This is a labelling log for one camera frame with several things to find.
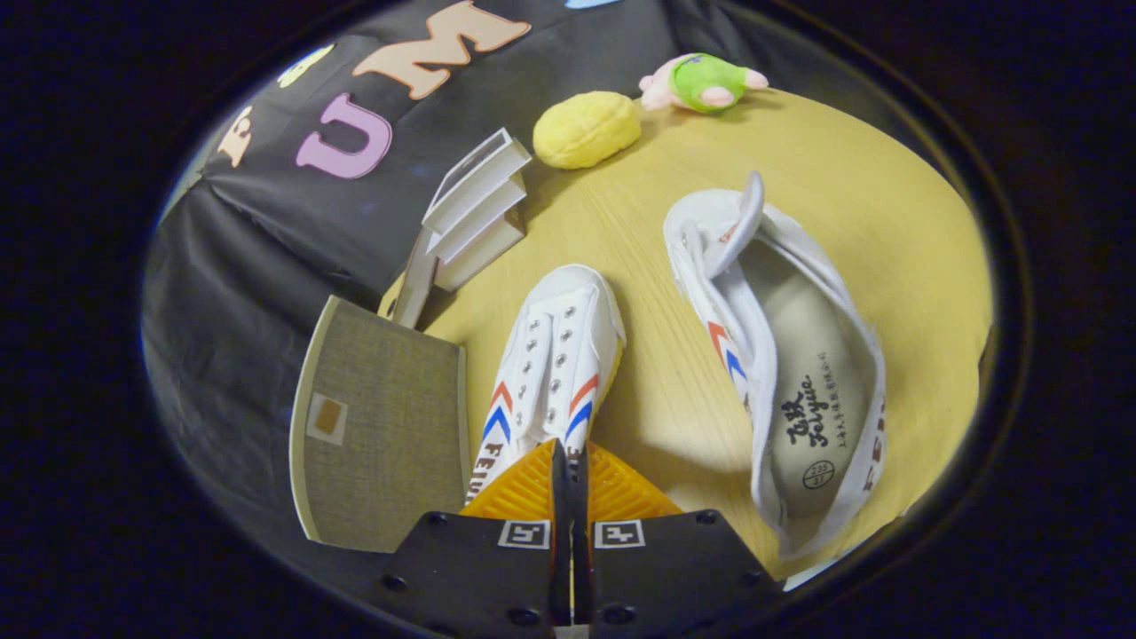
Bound pink and green plush toy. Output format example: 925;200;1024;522
639;53;769;114

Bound yellow plush cushion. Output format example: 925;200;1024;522
532;91;642;170

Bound black backdrop cloth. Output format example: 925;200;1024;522
142;0;800;578

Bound thick book brown spine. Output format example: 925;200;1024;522
433;211;527;294

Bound white paperback book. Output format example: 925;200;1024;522
433;173;527;260

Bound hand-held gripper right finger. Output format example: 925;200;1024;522
573;441;787;636

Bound white striped canvas shoe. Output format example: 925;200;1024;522
465;264;627;509
663;171;888;561

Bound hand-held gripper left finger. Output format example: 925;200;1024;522
377;439;571;636

